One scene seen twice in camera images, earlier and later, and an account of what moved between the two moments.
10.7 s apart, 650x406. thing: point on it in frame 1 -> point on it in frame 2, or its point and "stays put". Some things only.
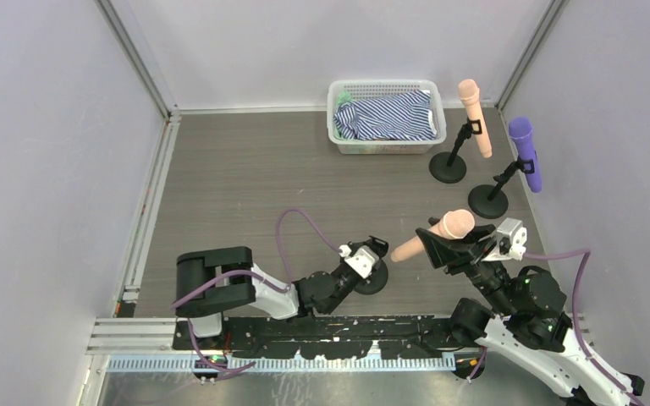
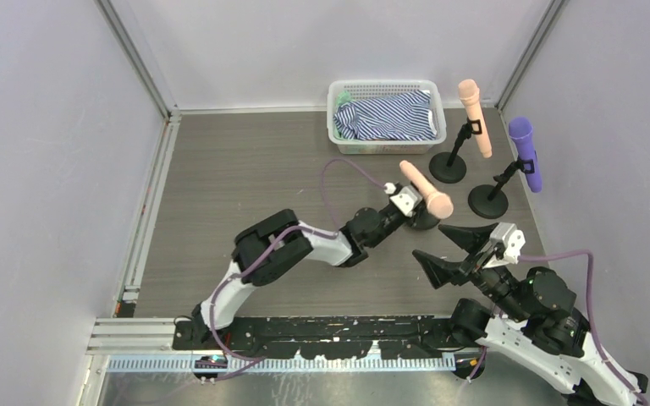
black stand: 377,282 -> 421,218
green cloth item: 344,97 stays put
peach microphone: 469,96 stays put
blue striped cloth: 401,117 stays put
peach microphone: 455,224 -> 439,205
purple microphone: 520,130 stays put
